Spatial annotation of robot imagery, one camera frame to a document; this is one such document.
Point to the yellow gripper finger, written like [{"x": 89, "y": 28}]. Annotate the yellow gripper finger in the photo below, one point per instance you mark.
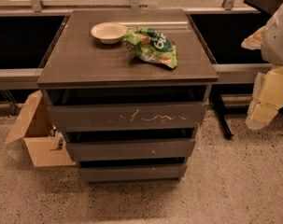
[
  {"x": 267, "y": 98},
  {"x": 253, "y": 41}
]

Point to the grey top drawer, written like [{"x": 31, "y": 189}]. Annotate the grey top drawer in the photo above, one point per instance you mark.
[{"x": 87, "y": 118}]

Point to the grey drawer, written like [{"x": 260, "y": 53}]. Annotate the grey drawer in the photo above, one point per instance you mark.
[
  {"x": 87, "y": 118},
  {"x": 130, "y": 150},
  {"x": 133, "y": 173}
]

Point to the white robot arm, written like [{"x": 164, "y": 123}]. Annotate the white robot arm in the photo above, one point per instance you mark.
[{"x": 272, "y": 39}]

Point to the grey middle drawer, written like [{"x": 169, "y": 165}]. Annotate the grey middle drawer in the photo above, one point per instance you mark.
[{"x": 130, "y": 150}]

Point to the grey bottom drawer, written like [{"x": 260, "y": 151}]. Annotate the grey bottom drawer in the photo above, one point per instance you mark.
[{"x": 133, "y": 173}]

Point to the dark grey drawer cabinet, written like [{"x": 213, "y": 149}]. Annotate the dark grey drawer cabinet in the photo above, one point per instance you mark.
[{"x": 81, "y": 70}]

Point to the open cardboard box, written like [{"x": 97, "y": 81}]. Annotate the open cardboard box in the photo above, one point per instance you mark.
[{"x": 46, "y": 146}]

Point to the black table with leg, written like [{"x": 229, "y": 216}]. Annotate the black table with leg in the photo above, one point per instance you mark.
[{"x": 269, "y": 7}]

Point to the green chip bag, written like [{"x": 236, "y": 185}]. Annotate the green chip bag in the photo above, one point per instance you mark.
[{"x": 151, "y": 46}]

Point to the white bowl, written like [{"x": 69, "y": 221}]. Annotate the white bowl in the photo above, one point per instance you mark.
[{"x": 109, "y": 32}]

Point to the metal window rail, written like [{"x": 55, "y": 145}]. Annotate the metal window rail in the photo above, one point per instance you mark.
[{"x": 26, "y": 79}]

